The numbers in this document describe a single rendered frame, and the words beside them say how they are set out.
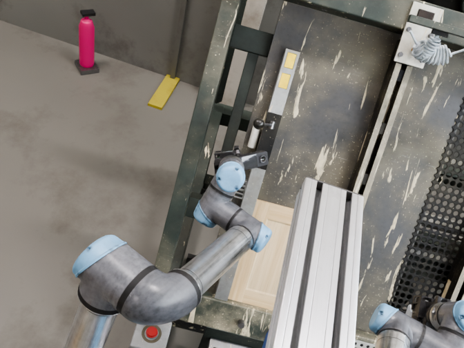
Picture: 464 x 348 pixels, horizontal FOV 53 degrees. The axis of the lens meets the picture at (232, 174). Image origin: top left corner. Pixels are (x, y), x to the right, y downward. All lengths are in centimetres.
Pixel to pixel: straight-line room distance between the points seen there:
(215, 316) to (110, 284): 94
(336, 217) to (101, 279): 52
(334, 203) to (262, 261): 115
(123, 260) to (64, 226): 213
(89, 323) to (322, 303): 65
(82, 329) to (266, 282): 90
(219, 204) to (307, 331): 77
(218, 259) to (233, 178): 24
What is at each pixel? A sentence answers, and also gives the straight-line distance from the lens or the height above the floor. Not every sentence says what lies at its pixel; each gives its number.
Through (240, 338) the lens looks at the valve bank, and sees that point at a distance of 193.
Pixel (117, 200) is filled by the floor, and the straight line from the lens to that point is 323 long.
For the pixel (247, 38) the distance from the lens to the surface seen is 172.
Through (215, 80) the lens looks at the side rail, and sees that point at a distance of 163.
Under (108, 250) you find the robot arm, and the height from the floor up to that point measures 166.
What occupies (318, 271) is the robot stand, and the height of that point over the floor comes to 203.
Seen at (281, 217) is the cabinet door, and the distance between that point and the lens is 175.
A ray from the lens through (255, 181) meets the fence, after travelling 169.
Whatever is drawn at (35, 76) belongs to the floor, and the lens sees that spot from 420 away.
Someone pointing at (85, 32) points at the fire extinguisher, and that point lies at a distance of 404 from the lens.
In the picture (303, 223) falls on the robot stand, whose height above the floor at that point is 203.
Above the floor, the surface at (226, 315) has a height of 86.
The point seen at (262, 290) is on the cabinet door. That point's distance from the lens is 186.
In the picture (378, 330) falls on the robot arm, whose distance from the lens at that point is 120.
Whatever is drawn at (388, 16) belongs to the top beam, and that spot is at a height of 188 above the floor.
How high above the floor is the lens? 249
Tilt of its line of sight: 45 degrees down
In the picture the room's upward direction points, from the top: 18 degrees clockwise
